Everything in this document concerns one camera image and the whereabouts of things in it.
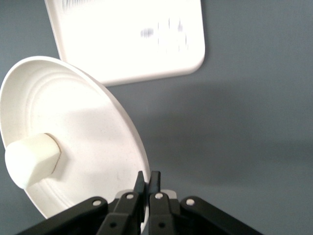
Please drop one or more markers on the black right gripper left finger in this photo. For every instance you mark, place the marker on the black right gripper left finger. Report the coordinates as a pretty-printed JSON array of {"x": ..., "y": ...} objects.
[{"x": 122, "y": 215}]

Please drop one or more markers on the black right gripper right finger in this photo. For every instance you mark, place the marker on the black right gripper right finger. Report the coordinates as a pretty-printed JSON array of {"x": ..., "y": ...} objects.
[{"x": 159, "y": 215}]

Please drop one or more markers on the white steamed bun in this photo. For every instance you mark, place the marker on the white steamed bun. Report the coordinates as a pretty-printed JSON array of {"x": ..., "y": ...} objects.
[{"x": 31, "y": 161}]

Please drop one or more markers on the round cream plate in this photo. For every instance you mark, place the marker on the round cream plate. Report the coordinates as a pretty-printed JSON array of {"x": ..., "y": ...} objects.
[{"x": 85, "y": 122}]

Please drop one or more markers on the cream rabbit print tray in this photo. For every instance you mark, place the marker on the cream rabbit print tray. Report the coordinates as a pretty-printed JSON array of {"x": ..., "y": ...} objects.
[{"x": 117, "y": 39}]

